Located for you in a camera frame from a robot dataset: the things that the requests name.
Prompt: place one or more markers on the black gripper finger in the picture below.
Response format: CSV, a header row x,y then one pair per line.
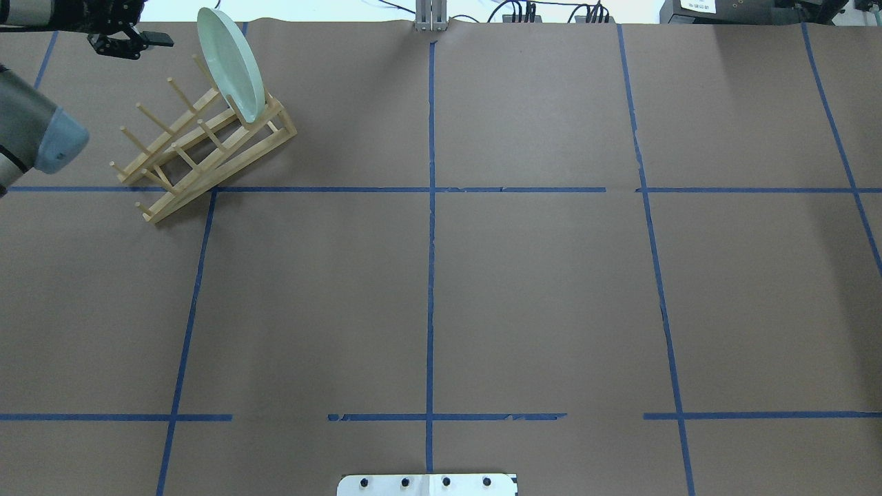
x,y
156,39

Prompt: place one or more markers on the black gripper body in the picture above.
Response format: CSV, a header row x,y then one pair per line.
x,y
81,12

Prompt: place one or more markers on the pale green plate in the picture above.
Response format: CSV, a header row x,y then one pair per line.
x,y
231,62

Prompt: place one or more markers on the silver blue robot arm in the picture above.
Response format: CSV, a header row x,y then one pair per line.
x,y
36,133

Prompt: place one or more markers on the wooden dish rack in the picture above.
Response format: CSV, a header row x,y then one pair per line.
x,y
210,143

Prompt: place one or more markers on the orange black adapter box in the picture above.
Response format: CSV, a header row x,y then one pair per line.
x,y
522,13

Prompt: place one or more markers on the black computer box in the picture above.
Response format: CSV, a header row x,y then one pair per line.
x,y
716,12

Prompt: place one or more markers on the aluminium frame post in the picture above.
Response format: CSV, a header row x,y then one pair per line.
x,y
431,16

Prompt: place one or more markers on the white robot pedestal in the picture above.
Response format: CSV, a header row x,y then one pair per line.
x,y
429,484

